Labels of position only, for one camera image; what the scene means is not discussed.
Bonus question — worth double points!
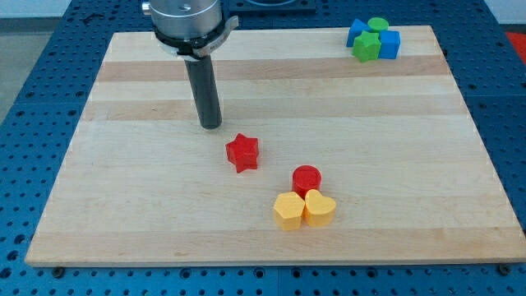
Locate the green cylinder block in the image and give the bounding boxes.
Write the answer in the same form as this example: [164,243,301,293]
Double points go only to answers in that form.
[367,16,390,33]

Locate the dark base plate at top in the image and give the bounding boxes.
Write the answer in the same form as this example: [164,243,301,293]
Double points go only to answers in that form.
[226,0,316,13]

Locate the red cylinder block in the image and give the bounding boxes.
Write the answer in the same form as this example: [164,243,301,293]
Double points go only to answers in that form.
[292,164,322,198]

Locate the blue cube block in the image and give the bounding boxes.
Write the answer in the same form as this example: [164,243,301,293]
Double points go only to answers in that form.
[378,30,400,59]

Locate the light wooden board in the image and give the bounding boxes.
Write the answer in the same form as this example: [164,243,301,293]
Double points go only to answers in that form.
[25,25,525,267]

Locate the yellow pentagon block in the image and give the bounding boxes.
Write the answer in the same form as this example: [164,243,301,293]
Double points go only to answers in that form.
[273,192,305,231]

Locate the yellow heart block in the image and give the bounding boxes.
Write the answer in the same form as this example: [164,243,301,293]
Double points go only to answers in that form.
[303,189,337,227]

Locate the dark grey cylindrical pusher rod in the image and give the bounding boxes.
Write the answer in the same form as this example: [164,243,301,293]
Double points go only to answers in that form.
[185,55,222,129]

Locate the red star block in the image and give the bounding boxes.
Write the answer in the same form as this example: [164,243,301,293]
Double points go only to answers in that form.
[225,133,259,173]

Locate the blue triangular block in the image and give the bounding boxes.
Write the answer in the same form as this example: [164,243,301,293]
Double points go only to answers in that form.
[346,19,371,48]

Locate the green star block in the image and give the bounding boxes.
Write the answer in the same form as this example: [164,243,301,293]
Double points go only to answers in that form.
[353,31,381,62]

